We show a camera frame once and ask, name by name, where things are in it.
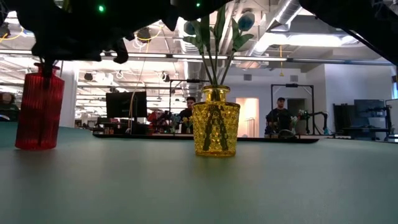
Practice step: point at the dark red artificial tulip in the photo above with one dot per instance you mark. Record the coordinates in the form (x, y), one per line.
(47, 74)

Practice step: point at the red ribbed glass vase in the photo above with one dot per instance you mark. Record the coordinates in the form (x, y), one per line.
(40, 124)

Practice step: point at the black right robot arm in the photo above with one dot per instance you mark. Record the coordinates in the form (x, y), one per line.
(357, 18)

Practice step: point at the yellow dimpled glass vase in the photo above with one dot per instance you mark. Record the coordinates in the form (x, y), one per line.
(199, 130)

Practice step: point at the black ceiling device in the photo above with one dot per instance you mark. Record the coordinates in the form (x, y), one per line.
(143, 35)

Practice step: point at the long overhead light bar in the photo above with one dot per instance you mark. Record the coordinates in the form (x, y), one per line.
(149, 55)

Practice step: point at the black computer monitor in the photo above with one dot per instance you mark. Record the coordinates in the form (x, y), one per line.
(124, 104)

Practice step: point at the person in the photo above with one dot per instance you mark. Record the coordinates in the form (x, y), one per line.
(187, 116)
(7, 99)
(278, 119)

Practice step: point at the red background machine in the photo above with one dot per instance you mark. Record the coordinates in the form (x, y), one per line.
(154, 118)

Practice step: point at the dark upright panel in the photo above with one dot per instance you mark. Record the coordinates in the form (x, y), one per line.
(343, 116)

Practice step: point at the teal table mat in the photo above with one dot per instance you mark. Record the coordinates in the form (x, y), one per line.
(186, 196)

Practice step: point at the dark desk monitor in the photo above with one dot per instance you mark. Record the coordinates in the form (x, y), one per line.
(370, 109)

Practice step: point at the silver round ceiling duct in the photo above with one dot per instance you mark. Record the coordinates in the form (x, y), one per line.
(189, 74)

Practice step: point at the wall vent grille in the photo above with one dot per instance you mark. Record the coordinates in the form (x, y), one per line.
(247, 77)
(294, 78)

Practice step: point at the silver slanted ceiling duct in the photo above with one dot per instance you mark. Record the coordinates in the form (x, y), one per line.
(287, 12)

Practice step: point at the black metal frame stand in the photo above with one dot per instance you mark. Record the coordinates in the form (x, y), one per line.
(292, 85)

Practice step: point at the black metal table frame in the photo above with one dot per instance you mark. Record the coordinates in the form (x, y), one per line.
(295, 140)

